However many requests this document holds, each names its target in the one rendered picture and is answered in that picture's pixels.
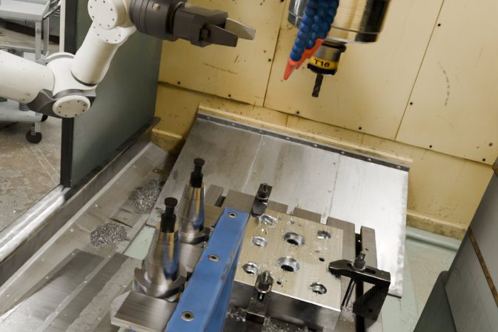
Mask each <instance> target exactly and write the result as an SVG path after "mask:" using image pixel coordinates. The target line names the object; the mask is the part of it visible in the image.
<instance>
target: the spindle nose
mask: <svg viewBox="0 0 498 332"><path fill-rule="evenodd" d="M306 1H307V0H290V2H289V6H288V17H287V20H288V22H289V24H291V25H292V26H294V27H295V28H298V29H299V26H300V24H301V23H302V17H303V16H304V14H305V13H304V9H305V8H306V7H307V5H306ZM391 3H392V0H339V7H338V8H337V9H336V16H334V20H333V24H331V29H330V31H329V32H327V37H326V38H327V39H333V40H337V41H341V42H349V43H355V44H374V43H376V42H378V41H379V38H380V35H381V32H382V31H383V30H384V27H385V23H386V20H387V17H388V13H389V10H390V8H391Z"/></svg>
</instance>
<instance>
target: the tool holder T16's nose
mask: <svg viewBox="0 0 498 332"><path fill-rule="evenodd" d="M307 69H310V70H311V71H312V72H314V73H316V74H319V75H323V76H334V75H335V73H336V72H337V69H338V68H337V69H336V70H327V69H323V68H320V67H316V66H314V65H312V64H310V63H308V66H307Z"/></svg>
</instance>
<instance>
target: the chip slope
mask: <svg viewBox="0 0 498 332"><path fill-rule="evenodd" d="M195 158H200V159H204V160H205V164H204V165H202V173H203V180H202V181H203V182H204V183H205V192H207V190H208V188H209V187H210V185H216V186H220V187H223V188H224V190H223V193H222V195H221V196H225V197H226V196H227V194H228V191H229V190H230V189H231V190H235V191H239V192H241V193H246V194H249V195H252V196H256V194H257V191H258V189H259V186H260V184H261V183H262V184H263V183H267V184H268V185H270V186H272V187H273V188H272V191H271V194H270V198H269V200H271V201H274V202H278V203H282V204H285V205H288V211H287V214H290V215H293V210H294V207H295V208H301V209H303V210H309V211H311V212H314V213H319V214H322V218H321V223H322V224H326V221H327V217H328V216H330V217H333V218H336V219H341V220H344V221H347V222H352V223H355V233H360V228H361V225H363V226H365V227H369V228H373V229H375V233H376V252H377V261H378V269H380V270H385V271H388V272H390V273H391V284H390V287H389V291H388V294H387V295H389V296H393V297H396V298H399V299H401V298H402V280H403V265H404V251H405V223H406V207H407V193H408V171H409V170H410V167H411V166H409V165H404V164H401V163H398V162H392V161H389V160H386V159H381V158H378V157H375V156H369V155H366V154H363V153H358V152H355V151H352V150H346V149H343V148H340V147H335V146H332V145H327V144H323V143H320V142H315V141H312V140H309V139H303V138H300V137H297V136H292V135H288V134H286V133H280V132H277V131H274V130H268V129H265V128H263V127H257V126H254V125H251V124H245V123H242V122H238V121H234V120H231V119H226V118H222V117H219V116H214V115H211V114H208V113H203V112H198V117H197V120H196V122H195V124H194V126H193V128H192V130H191V132H190V134H189V136H188V138H187V141H186V142H185V145H184V147H183V148H182V151H181V153H180V154H179V157H178V159H177V160H176V163H175V165H174V166H173V169H172V171H171V173H170V175H169V177H168V179H167V181H166V183H165V186H164V187H163V189H162V192H161V193H160V195H159V198H158V199H157V201H156V204H155V206H154V207H157V208H161V209H165V208H166V205H165V204H164V201H165V199H166V198H167V197H173V198H175V199H177V200H178V204H179V203H180V200H181V197H182V193H183V190H184V188H185V184H186V181H187V180H188V179H190V174H191V173H192V172H193V171H194V167H195V164H194V163H193V160H194V159H195ZM178 204H177V205H178ZM176 207H177V206H175V209H174V213H176ZM399 299H398V300H399Z"/></svg>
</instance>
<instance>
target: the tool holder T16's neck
mask: <svg viewBox="0 0 498 332"><path fill-rule="evenodd" d="M341 54H342V53H337V52H332V51H328V50H323V49H320V48H318V49H317V51H316V52H315V53H314V54H313V57H316V58H318V59H321V60H325V61H329V62H339V60H340V57H341ZM309 63H310V62H309ZM310 64H312V63H310ZM312 65H314V66H316V67H320V66H317V65H315V64H312ZM320 68H323V69H327V70H336V69H337V68H336V69H330V68H325V67H320Z"/></svg>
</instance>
